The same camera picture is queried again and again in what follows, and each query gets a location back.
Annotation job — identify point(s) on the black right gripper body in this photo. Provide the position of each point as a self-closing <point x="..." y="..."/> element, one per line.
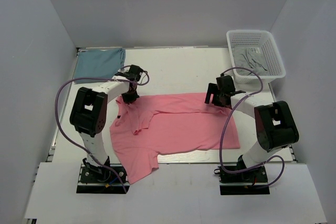
<point x="219" y="93"/>

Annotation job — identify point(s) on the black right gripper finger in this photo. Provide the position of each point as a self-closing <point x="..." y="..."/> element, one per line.
<point x="216" y="101"/>
<point x="211" y="90"/>

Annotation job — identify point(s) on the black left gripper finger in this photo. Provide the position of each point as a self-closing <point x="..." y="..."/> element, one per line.
<point x="126" y="99"/>
<point x="134" y="97"/>

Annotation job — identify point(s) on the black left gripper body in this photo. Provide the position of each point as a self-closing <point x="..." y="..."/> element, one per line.
<point x="129" y="94"/>

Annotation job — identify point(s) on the pink t shirt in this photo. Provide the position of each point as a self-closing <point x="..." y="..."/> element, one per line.
<point x="163" y="125"/>

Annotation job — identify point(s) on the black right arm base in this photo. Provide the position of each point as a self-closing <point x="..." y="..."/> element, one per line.
<point x="253" y="182"/>

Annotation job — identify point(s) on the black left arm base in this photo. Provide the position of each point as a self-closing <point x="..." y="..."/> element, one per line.
<point x="98" y="180"/>

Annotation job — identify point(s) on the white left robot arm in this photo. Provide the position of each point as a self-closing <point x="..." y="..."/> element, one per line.
<point x="89" y="112"/>

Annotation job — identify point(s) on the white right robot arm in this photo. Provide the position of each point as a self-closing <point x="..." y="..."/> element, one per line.
<point x="274" y="123"/>

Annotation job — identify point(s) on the teal folded t shirt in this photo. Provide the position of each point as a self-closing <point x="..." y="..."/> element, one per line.
<point x="99" y="63"/>

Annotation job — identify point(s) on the grey t shirt in basket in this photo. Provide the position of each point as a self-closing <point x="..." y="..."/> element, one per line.
<point x="249" y="58"/>

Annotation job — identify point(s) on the white plastic basket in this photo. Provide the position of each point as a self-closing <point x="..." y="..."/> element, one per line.
<point x="264" y="41"/>

